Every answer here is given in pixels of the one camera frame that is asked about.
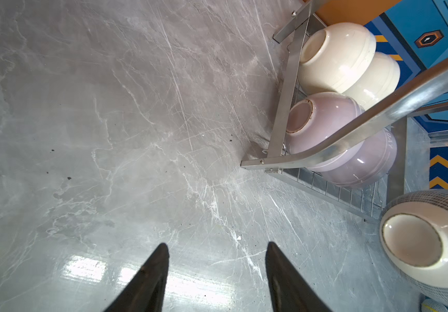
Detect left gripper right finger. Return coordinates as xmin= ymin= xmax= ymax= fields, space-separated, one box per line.
xmin=265 ymin=241 xmax=331 ymax=312

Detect stainless steel dish rack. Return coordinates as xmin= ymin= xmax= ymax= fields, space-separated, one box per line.
xmin=240 ymin=1 xmax=448 ymax=223

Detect dark blue patterned bowl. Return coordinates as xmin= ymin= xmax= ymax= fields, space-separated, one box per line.
xmin=379 ymin=189 xmax=448 ymax=306

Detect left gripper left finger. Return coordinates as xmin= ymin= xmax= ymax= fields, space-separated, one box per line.
xmin=104 ymin=243 xmax=169 ymax=312

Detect cream white bowl top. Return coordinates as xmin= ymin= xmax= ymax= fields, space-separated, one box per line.
xmin=297 ymin=22 xmax=376 ymax=94

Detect cream white bowl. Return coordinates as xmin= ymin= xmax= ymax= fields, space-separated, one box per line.
xmin=297 ymin=22 xmax=376 ymax=94
xmin=343 ymin=52 xmax=400 ymax=111

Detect lilac bowl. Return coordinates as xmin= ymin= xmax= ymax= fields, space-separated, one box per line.
xmin=321 ymin=129 xmax=398 ymax=188
xmin=285 ymin=92 xmax=364 ymax=155

